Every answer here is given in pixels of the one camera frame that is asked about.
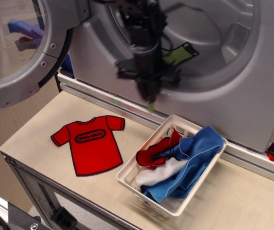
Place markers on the red felt t-shirt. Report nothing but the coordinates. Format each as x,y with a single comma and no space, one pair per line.
92,144

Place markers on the white cloth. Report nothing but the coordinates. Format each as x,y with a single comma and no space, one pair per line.
153,175

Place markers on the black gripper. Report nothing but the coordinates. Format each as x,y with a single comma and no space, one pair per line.
148,68

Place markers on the blue plastic handle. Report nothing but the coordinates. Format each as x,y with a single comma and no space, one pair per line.
22,27

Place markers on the aluminium rail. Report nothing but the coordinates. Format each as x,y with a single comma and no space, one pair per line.
257,162

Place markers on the red felt garment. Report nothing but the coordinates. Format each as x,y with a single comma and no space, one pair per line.
158,153

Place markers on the green felt sock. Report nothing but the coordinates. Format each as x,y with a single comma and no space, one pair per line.
178,55

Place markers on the grey toy washing machine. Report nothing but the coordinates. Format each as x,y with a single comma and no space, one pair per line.
229,85

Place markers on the black bracket with bolt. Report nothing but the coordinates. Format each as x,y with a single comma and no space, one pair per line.
19,220

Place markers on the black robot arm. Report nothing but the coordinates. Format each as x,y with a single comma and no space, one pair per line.
144,21

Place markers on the blue cloth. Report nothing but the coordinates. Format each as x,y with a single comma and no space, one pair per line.
199,150

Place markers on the round grey washer door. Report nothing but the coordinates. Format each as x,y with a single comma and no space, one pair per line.
26,65

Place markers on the green felt garment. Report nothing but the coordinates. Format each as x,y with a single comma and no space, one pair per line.
151,107

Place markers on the metal table frame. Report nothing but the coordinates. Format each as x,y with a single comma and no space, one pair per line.
42,192

